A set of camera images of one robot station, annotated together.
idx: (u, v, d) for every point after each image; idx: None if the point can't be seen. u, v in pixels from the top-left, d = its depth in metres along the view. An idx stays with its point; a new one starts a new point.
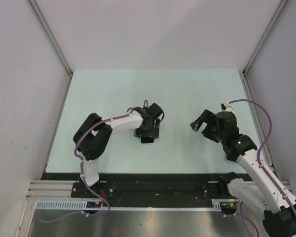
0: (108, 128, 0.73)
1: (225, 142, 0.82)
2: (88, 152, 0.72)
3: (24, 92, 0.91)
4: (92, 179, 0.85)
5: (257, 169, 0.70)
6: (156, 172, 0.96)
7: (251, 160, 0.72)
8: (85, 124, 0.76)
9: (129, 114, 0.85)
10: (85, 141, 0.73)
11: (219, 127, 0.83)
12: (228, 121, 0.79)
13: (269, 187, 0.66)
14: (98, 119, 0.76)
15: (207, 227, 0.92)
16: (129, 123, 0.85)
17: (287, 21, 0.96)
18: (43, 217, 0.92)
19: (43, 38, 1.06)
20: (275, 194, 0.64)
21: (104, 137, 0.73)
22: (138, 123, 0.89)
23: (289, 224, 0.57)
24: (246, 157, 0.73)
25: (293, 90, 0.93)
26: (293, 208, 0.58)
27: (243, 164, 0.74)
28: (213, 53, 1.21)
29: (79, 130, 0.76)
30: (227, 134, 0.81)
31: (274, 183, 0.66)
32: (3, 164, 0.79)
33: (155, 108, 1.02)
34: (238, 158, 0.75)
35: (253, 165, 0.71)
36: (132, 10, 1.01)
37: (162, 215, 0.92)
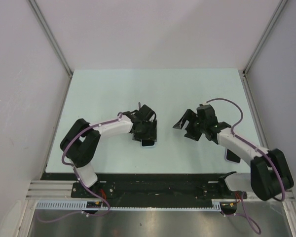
0: (96, 133, 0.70)
1: (206, 130, 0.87)
2: (75, 160, 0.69)
3: (24, 92, 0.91)
4: (91, 180, 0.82)
5: (232, 138, 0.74)
6: (156, 172, 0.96)
7: (225, 132, 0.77)
8: (72, 130, 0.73)
9: (119, 119, 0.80)
10: (72, 148, 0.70)
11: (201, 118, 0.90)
12: (207, 110, 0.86)
13: (242, 146, 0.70)
14: (86, 124, 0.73)
15: (207, 227, 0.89)
16: (119, 128, 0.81)
17: (287, 21, 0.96)
18: (43, 217, 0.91)
19: (43, 38, 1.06)
20: (248, 150, 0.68)
21: (91, 142, 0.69)
22: (128, 128, 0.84)
23: (264, 169, 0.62)
24: (222, 132, 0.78)
25: (293, 91, 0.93)
26: (265, 156, 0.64)
27: (221, 140, 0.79)
28: (213, 53, 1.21)
29: (66, 137, 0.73)
30: (207, 122, 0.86)
31: (244, 141, 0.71)
32: (3, 164, 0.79)
33: (146, 111, 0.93)
34: (217, 137, 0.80)
35: (228, 137, 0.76)
36: (132, 10, 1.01)
37: (162, 215, 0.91)
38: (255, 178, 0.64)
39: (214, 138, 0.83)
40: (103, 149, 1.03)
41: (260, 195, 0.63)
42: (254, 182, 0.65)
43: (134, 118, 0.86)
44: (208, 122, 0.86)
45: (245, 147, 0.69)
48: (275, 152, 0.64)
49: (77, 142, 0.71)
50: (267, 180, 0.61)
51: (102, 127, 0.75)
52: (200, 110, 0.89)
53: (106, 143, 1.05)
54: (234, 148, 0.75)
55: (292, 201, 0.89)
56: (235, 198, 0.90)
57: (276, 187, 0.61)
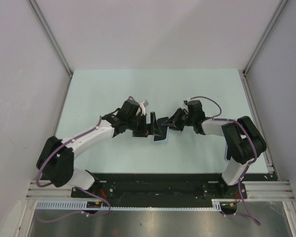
0: (69, 151, 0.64)
1: (193, 124, 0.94)
2: (54, 180, 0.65)
3: (24, 92, 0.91)
4: (88, 182, 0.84)
5: (211, 121, 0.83)
6: (156, 172, 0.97)
7: (207, 120, 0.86)
8: (45, 149, 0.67)
9: (96, 128, 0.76)
10: (47, 170, 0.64)
11: (190, 112, 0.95)
12: (196, 105, 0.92)
13: (217, 123, 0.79)
14: (58, 142, 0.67)
15: (207, 227, 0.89)
16: (97, 137, 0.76)
17: (287, 21, 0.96)
18: (43, 217, 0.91)
19: (43, 38, 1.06)
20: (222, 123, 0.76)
21: (65, 161, 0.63)
22: (109, 134, 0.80)
23: (234, 132, 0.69)
24: (206, 121, 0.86)
25: (293, 91, 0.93)
26: (235, 121, 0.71)
27: (205, 129, 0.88)
28: (213, 53, 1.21)
29: (40, 158, 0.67)
30: (196, 116, 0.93)
31: (220, 119, 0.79)
32: (3, 164, 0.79)
33: (129, 106, 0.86)
34: (203, 127, 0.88)
35: (208, 122, 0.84)
36: (132, 10, 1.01)
37: (162, 215, 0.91)
38: (230, 144, 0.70)
39: (201, 130, 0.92)
40: (102, 149, 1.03)
41: (236, 157, 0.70)
42: (229, 148, 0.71)
43: (117, 121, 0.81)
44: (196, 117, 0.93)
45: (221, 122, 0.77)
48: (243, 117, 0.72)
49: (52, 161, 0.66)
50: (238, 142, 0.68)
51: (76, 142, 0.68)
52: (189, 105, 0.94)
53: (106, 144, 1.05)
54: (215, 132, 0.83)
55: (292, 201, 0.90)
56: (235, 198, 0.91)
57: (248, 149, 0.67)
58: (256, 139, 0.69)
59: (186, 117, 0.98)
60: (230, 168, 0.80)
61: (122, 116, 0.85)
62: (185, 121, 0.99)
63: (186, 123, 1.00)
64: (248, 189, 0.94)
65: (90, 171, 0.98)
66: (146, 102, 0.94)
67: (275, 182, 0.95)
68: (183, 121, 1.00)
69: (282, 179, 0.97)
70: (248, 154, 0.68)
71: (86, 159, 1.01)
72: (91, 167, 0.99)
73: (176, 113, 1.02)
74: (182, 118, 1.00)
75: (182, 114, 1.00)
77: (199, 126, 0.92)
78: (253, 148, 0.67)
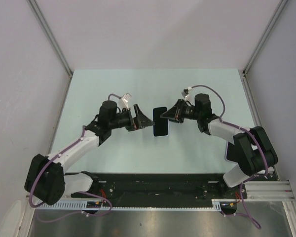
0: (57, 167, 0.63)
1: (199, 121, 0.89)
2: (46, 198, 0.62)
3: (24, 92, 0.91)
4: (86, 184, 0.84)
5: (220, 124, 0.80)
6: (156, 172, 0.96)
7: (214, 121, 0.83)
8: (31, 169, 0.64)
9: (81, 138, 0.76)
10: (39, 189, 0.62)
11: (198, 108, 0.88)
12: (205, 103, 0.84)
13: (228, 129, 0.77)
14: (45, 160, 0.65)
15: (207, 227, 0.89)
16: (84, 148, 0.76)
17: (286, 21, 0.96)
18: (43, 217, 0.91)
19: (42, 38, 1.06)
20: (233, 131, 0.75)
21: (55, 176, 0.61)
22: (95, 142, 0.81)
23: (246, 143, 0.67)
24: (213, 121, 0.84)
25: (293, 91, 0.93)
26: (247, 132, 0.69)
27: (211, 130, 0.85)
28: (213, 53, 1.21)
29: (27, 179, 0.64)
30: (203, 113, 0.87)
31: (230, 125, 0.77)
32: (3, 164, 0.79)
33: (106, 106, 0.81)
34: (210, 129, 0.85)
35: (216, 124, 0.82)
36: (132, 10, 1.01)
37: (162, 215, 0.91)
38: (240, 155, 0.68)
39: (206, 129, 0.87)
40: (102, 149, 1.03)
41: (245, 170, 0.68)
42: (240, 159, 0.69)
43: (99, 130, 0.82)
44: (203, 115, 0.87)
45: (231, 129, 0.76)
48: (256, 129, 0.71)
49: (42, 178, 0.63)
50: (249, 154, 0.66)
51: (63, 156, 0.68)
52: (198, 101, 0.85)
53: (106, 144, 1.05)
54: (221, 135, 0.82)
55: (292, 201, 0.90)
56: (235, 198, 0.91)
57: (259, 162, 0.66)
58: (268, 152, 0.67)
59: (192, 112, 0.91)
60: (233, 176, 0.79)
61: (101, 119, 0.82)
62: (190, 115, 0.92)
63: (189, 118, 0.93)
64: (248, 189, 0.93)
65: (90, 171, 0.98)
66: (128, 96, 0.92)
67: (275, 182, 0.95)
68: (187, 115, 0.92)
69: (282, 179, 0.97)
70: (260, 167, 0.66)
71: (86, 159, 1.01)
72: (91, 167, 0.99)
73: (179, 106, 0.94)
74: (186, 112, 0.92)
75: (185, 107, 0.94)
77: (205, 125, 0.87)
78: (265, 161, 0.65)
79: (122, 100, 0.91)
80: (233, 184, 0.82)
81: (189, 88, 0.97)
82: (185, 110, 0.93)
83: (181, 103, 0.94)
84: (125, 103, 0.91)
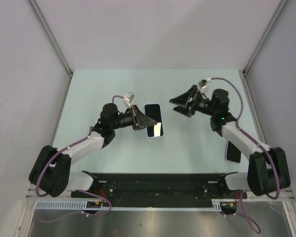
0: (66, 157, 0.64)
1: (213, 120, 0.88)
2: (50, 190, 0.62)
3: (24, 92, 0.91)
4: (87, 183, 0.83)
5: (237, 133, 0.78)
6: (157, 172, 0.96)
7: (231, 125, 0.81)
8: (39, 160, 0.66)
9: (88, 137, 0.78)
10: (44, 180, 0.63)
11: (214, 106, 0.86)
12: (223, 102, 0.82)
13: (245, 142, 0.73)
14: (53, 150, 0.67)
15: (207, 227, 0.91)
16: (90, 146, 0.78)
17: (286, 22, 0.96)
18: (43, 217, 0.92)
19: (43, 39, 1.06)
20: (250, 145, 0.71)
21: (63, 167, 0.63)
22: (99, 144, 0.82)
23: (263, 166, 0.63)
24: (228, 125, 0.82)
25: (293, 91, 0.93)
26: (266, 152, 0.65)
27: (225, 133, 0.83)
28: (213, 53, 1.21)
29: (35, 168, 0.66)
30: (218, 112, 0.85)
31: (248, 137, 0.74)
32: (3, 164, 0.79)
33: (105, 111, 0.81)
34: (222, 129, 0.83)
35: (233, 131, 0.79)
36: (132, 10, 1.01)
37: (162, 215, 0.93)
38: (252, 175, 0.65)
39: (219, 129, 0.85)
40: (102, 149, 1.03)
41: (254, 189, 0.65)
42: (250, 177, 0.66)
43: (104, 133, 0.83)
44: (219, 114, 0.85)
45: (248, 143, 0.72)
48: (275, 149, 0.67)
49: (48, 170, 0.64)
50: (263, 176, 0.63)
51: (72, 149, 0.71)
52: (215, 98, 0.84)
53: None
54: (235, 141, 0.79)
55: (292, 201, 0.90)
56: (236, 198, 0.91)
57: (271, 185, 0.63)
58: (281, 175, 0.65)
59: (206, 106, 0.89)
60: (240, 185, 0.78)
61: (103, 124, 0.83)
62: (206, 109, 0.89)
63: (202, 111, 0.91)
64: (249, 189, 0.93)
65: (90, 171, 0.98)
66: (131, 96, 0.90)
67: None
68: (200, 108, 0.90)
69: None
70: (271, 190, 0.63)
71: (86, 159, 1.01)
72: (91, 167, 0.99)
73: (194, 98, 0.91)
74: (200, 104, 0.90)
75: (200, 99, 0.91)
77: (219, 124, 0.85)
78: (277, 185, 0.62)
79: (124, 99, 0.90)
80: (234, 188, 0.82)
81: (207, 79, 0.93)
82: (200, 102, 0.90)
83: (197, 95, 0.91)
84: (128, 102, 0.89)
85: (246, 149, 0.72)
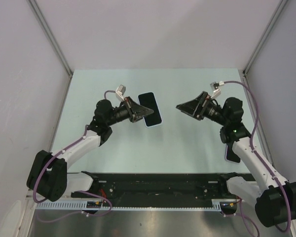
0: (61, 162, 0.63)
1: (223, 130, 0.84)
2: (48, 195, 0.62)
3: (24, 92, 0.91)
4: (86, 184, 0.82)
5: (250, 154, 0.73)
6: (157, 172, 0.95)
7: (244, 144, 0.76)
8: (34, 165, 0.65)
9: (83, 137, 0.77)
10: (41, 185, 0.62)
11: (225, 116, 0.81)
12: (237, 114, 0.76)
13: (258, 169, 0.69)
14: (48, 155, 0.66)
15: (207, 228, 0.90)
16: (86, 147, 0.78)
17: (286, 21, 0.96)
18: (43, 217, 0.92)
19: (43, 39, 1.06)
20: (264, 175, 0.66)
21: (59, 172, 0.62)
22: (96, 143, 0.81)
23: (277, 203, 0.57)
24: (241, 142, 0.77)
25: (294, 91, 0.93)
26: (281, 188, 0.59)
27: (236, 149, 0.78)
28: (213, 53, 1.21)
29: (30, 174, 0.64)
30: (229, 124, 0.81)
31: (264, 164, 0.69)
32: (3, 164, 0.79)
33: (99, 109, 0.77)
34: (233, 143, 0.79)
35: (246, 150, 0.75)
36: (132, 10, 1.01)
37: (162, 215, 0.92)
38: (264, 207, 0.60)
39: (230, 140, 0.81)
40: (102, 149, 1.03)
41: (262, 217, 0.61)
42: (261, 209, 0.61)
43: (99, 130, 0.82)
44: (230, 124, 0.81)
45: (262, 171, 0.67)
48: (293, 185, 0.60)
49: (44, 175, 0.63)
50: (276, 212, 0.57)
51: (67, 152, 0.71)
52: (228, 108, 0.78)
53: (105, 144, 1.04)
54: (246, 162, 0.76)
55: None
56: (235, 198, 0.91)
57: (281, 218, 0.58)
58: (293, 211, 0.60)
59: (217, 114, 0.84)
60: (242, 194, 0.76)
61: (98, 121, 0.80)
62: (216, 117, 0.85)
63: (212, 119, 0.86)
64: None
65: (90, 171, 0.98)
66: (123, 87, 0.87)
67: None
68: (210, 115, 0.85)
69: None
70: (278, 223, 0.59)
71: (86, 159, 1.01)
72: (91, 167, 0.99)
73: (205, 103, 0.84)
74: (210, 112, 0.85)
75: (210, 106, 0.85)
77: (230, 136, 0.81)
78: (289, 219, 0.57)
79: (116, 93, 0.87)
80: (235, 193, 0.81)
81: (220, 83, 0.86)
82: (210, 109, 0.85)
83: (207, 100, 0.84)
84: (120, 96, 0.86)
85: (259, 177, 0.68)
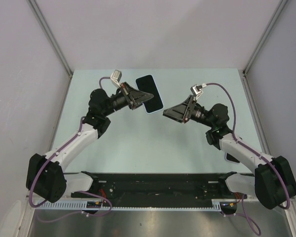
0: (55, 166, 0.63)
1: (209, 134, 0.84)
2: (48, 197, 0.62)
3: (24, 92, 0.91)
4: (85, 184, 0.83)
5: (236, 144, 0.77)
6: (156, 172, 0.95)
7: (228, 138, 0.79)
8: (29, 170, 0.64)
9: (78, 134, 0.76)
10: (39, 189, 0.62)
11: (211, 121, 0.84)
12: (223, 120, 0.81)
13: (246, 155, 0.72)
14: (43, 159, 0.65)
15: (207, 228, 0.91)
16: (83, 142, 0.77)
17: (287, 21, 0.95)
18: (43, 217, 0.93)
19: (43, 39, 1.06)
20: (252, 157, 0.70)
21: (55, 175, 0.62)
22: (93, 136, 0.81)
23: (269, 178, 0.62)
24: (225, 138, 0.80)
25: (294, 91, 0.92)
26: (270, 164, 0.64)
27: (223, 146, 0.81)
28: (213, 53, 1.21)
29: (28, 178, 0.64)
30: (215, 127, 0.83)
31: (248, 148, 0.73)
32: (3, 164, 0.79)
33: (94, 100, 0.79)
34: (219, 143, 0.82)
35: (231, 142, 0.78)
36: (132, 10, 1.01)
37: (162, 215, 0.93)
38: (260, 187, 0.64)
39: (216, 143, 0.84)
40: (102, 149, 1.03)
41: (264, 202, 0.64)
42: (258, 190, 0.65)
43: (96, 121, 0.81)
44: (216, 127, 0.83)
45: (249, 154, 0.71)
48: (278, 159, 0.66)
49: (41, 177, 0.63)
50: (271, 188, 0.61)
51: (60, 154, 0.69)
52: (215, 115, 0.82)
53: (105, 144, 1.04)
54: (234, 154, 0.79)
55: (292, 201, 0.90)
56: (236, 198, 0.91)
57: (279, 195, 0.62)
58: (288, 184, 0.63)
59: (203, 116, 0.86)
60: (243, 190, 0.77)
61: (94, 112, 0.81)
62: (202, 119, 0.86)
63: (198, 121, 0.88)
64: None
65: (90, 171, 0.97)
66: (118, 73, 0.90)
67: None
68: (196, 118, 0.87)
69: None
70: (279, 200, 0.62)
71: (86, 159, 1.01)
72: (91, 167, 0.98)
73: (191, 107, 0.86)
74: (197, 114, 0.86)
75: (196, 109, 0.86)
77: (216, 138, 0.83)
78: (286, 193, 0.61)
79: (112, 80, 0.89)
80: (236, 190, 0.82)
81: (203, 85, 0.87)
82: (196, 112, 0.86)
83: (193, 103, 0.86)
84: (116, 82, 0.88)
85: (248, 161, 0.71)
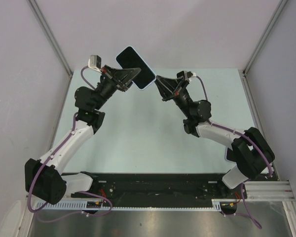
0: (52, 170, 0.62)
1: (188, 124, 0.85)
2: (49, 199, 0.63)
3: (24, 91, 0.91)
4: (86, 184, 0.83)
5: (210, 127, 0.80)
6: (157, 171, 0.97)
7: (203, 125, 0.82)
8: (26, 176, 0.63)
9: (72, 133, 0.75)
10: (39, 191, 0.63)
11: (192, 115, 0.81)
12: (205, 118, 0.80)
13: (221, 134, 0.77)
14: (38, 164, 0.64)
15: (207, 228, 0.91)
16: (78, 140, 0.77)
17: (287, 21, 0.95)
18: (43, 217, 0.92)
19: (43, 38, 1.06)
20: (227, 135, 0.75)
21: (52, 178, 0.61)
22: (90, 133, 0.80)
23: (246, 150, 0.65)
24: (203, 124, 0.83)
25: (294, 90, 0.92)
26: (243, 136, 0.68)
27: (201, 133, 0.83)
28: (213, 53, 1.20)
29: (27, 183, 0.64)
30: (195, 120, 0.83)
31: (222, 127, 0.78)
32: (3, 164, 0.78)
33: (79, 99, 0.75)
34: (196, 129, 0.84)
35: (207, 127, 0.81)
36: (133, 9, 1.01)
37: (162, 215, 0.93)
38: (241, 161, 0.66)
39: (194, 132, 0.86)
40: (103, 148, 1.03)
41: (247, 174, 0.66)
42: (240, 166, 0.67)
43: (90, 116, 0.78)
44: (196, 121, 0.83)
45: (225, 133, 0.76)
48: (250, 130, 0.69)
49: (39, 180, 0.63)
50: (251, 159, 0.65)
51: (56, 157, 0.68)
52: (200, 114, 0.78)
53: (105, 144, 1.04)
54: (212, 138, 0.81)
55: (292, 201, 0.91)
56: (235, 198, 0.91)
57: (260, 164, 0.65)
58: (265, 150, 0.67)
59: (186, 102, 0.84)
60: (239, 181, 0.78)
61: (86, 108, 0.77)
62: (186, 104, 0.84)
63: (181, 105, 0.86)
64: (248, 189, 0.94)
65: (90, 171, 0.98)
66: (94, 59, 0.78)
67: (275, 182, 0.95)
68: (182, 101, 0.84)
69: (282, 179, 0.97)
70: (261, 168, 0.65)
71: (86, 159, 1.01)
72: (91, 167, 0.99)
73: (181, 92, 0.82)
74: (183, 98, 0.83)
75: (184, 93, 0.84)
77: (193, 127, 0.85)
78: (266, 160, 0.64)
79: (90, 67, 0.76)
80: (232, 186, 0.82)
81: (194, 74, 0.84)
82: (183, 95, 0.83)
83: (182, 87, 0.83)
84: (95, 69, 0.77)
85: (224, 138, 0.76)
